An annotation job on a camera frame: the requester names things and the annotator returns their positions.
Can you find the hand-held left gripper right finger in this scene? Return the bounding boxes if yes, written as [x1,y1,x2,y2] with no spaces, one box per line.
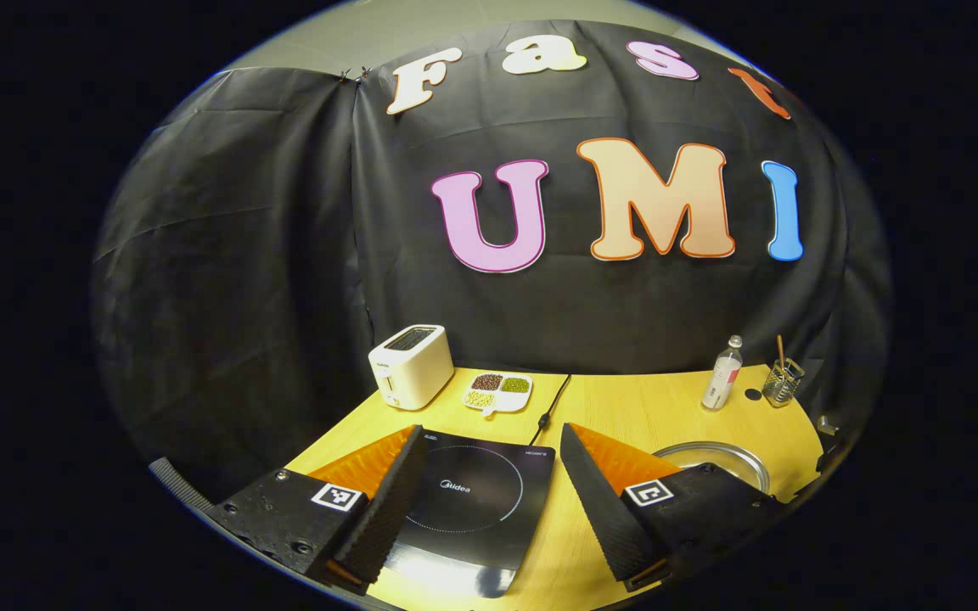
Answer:
[559,423,787,593]

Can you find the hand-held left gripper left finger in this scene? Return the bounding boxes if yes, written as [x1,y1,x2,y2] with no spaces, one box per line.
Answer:
[205,424,432,595]

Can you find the black induction cooktop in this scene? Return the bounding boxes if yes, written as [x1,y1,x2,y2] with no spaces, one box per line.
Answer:
[368,429,557,599]

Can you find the stainless steel pot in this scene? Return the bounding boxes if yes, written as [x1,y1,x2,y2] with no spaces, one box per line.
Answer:
[652,440,771,496]

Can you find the white toaster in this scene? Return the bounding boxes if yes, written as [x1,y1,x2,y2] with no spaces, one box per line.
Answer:
[368,323,455,412]

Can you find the white divided dish with beans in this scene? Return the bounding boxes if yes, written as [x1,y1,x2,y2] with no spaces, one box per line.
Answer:
[463,371,534,418]

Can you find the clear plastic bottle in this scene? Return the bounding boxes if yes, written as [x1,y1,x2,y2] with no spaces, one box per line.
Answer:
[701,334,745,412]

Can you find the black backdrop cloth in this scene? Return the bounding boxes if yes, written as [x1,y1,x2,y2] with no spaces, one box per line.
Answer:
[90,19,893,502]

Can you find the black power cable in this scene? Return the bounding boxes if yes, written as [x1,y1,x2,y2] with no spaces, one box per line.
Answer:
[528,373,572,446]

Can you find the wire mesh utensil holder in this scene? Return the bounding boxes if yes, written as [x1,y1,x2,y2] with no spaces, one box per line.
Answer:
[762,356,806,408]

